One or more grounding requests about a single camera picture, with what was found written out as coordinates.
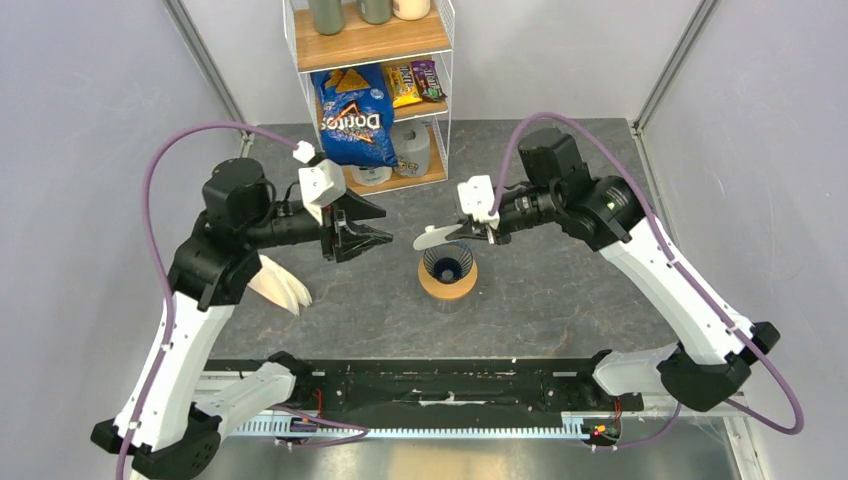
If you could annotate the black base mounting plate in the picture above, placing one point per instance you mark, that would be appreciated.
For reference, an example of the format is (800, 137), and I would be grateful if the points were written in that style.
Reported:
(454, 393)

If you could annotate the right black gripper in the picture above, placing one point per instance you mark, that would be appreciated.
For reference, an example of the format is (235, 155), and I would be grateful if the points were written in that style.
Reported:
(467, 231)

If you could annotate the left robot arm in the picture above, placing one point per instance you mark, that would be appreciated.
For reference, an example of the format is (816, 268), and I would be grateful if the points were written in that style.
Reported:
(166, 430)

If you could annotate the aluminium frame post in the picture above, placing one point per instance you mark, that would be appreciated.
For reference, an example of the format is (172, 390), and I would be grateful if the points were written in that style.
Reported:
(686, 42)
(192, 38)

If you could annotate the grey slotted cable duct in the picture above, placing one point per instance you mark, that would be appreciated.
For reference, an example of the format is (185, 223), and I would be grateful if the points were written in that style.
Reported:
(278, 424)

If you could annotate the single white coffee filter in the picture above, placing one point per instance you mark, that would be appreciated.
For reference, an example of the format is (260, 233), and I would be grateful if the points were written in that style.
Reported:
(434, 236)

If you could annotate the white paper roll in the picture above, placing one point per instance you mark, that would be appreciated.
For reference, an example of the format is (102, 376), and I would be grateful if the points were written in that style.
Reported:
(370, 176)

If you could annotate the white wire shelf rack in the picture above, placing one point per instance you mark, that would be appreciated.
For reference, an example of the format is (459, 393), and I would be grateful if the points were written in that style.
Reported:
(394, 42)

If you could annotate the yellow candy bag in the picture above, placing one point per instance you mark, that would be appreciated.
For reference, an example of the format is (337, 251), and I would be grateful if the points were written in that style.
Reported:
(401, 81)

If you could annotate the green pump bottle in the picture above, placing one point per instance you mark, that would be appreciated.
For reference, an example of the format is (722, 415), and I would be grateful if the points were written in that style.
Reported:
(328, 16)

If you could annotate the right aluminium frame post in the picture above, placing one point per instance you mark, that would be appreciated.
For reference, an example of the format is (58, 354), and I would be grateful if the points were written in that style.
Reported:
(686, 42)

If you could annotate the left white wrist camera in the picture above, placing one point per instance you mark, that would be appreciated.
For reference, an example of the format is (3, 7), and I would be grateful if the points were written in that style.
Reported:
(321, 180)

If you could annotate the dark candy bag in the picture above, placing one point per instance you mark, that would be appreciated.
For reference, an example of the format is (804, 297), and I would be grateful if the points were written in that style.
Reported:
(427, 81)

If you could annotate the cream lotion bottle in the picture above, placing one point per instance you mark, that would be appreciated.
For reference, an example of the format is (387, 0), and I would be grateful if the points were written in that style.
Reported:
(411, 10)

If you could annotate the clear glass cup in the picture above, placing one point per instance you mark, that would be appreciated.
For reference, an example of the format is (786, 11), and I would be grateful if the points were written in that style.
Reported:
(448, 307)

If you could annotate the round wooden dripper stand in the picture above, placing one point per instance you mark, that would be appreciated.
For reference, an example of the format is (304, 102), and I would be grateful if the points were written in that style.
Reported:
(447, 292)

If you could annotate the left aluminium frame post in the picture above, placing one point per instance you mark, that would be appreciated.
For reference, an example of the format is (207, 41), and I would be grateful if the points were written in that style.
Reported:
(192, 38)

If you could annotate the blue Doritos chip bag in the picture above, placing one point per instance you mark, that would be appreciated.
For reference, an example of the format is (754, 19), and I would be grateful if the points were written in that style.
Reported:
(355, 115)

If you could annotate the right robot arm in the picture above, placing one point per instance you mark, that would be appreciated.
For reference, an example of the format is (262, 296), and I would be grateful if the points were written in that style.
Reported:
(710, 360)

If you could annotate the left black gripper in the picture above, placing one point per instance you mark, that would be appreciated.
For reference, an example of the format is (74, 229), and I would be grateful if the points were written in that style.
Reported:
(348, 245)

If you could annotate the coffee filter paper pack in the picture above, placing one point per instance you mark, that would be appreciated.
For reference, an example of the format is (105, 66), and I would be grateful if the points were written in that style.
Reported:
(280, 287)

